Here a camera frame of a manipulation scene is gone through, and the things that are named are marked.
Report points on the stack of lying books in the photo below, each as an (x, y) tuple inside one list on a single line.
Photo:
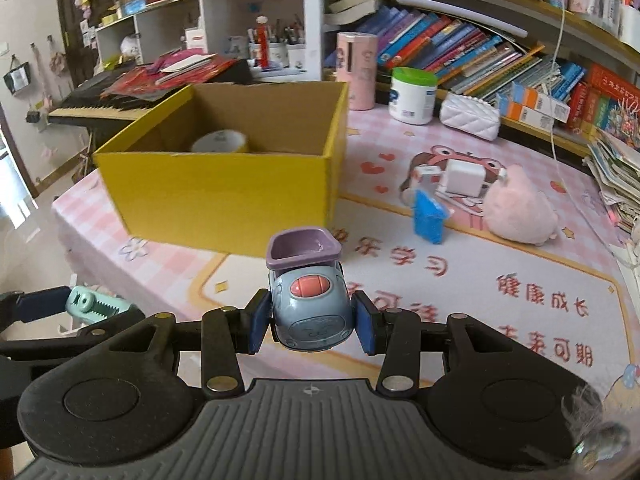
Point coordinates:
[(357, 7)]

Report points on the yellow cardboard box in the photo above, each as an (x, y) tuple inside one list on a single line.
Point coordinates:
[(215, 200)]

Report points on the small white box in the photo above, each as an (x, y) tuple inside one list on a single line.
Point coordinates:
[(426, 180)]

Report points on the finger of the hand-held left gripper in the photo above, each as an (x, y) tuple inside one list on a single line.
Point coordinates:
[(75, 335), (40, 305)]

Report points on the blue-grey toy car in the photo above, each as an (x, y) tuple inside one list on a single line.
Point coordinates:
[(310, 305)]

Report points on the pile of red papers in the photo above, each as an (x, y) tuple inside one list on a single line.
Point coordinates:
[(165, 72)]

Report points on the red bottle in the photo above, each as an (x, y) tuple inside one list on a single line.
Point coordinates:
[(261, 40)]

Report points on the yellow tape roll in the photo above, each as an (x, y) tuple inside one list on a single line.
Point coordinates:
[(220, 141)]

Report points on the row of colourful books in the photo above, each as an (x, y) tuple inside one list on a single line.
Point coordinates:
[(480, 60)]

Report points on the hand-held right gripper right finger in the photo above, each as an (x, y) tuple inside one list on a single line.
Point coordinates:
[(366, 327)]

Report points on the black tote bag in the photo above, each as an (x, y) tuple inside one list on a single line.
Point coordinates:
[(16, 77)]

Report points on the pink cylinder container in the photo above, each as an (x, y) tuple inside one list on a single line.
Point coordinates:
[(356, 70)]

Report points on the mint green plastic clip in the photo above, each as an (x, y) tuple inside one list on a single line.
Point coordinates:
[(95, 302)]

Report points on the white quilted pouch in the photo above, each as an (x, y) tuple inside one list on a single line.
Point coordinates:
[(470, 116)]

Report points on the white pen holder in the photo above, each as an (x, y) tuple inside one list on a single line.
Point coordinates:
[(296, 59), (272, 56)]

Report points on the white jar green lid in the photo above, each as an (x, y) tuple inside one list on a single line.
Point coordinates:
[(412, 100)]

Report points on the white shelf unit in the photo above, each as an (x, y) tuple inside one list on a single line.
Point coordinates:
[(220, 15)]

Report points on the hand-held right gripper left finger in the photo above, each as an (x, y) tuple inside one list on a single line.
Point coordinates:
[(257, 322)]

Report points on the stack of magazines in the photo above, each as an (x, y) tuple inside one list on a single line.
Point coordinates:
[(615, 180)]

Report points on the white charger plug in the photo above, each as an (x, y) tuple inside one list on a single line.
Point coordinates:
[(462, 177)]

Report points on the black piano keyboard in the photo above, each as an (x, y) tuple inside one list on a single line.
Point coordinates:
[(85, 102)]

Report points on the pink printed desk mat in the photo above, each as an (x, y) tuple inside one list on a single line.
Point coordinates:
[(500, 270)]

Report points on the blue packet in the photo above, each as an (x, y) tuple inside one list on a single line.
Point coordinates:
[(429, 220)]

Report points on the pink plush toy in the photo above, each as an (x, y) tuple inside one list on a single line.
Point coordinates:
[(520, 210)]

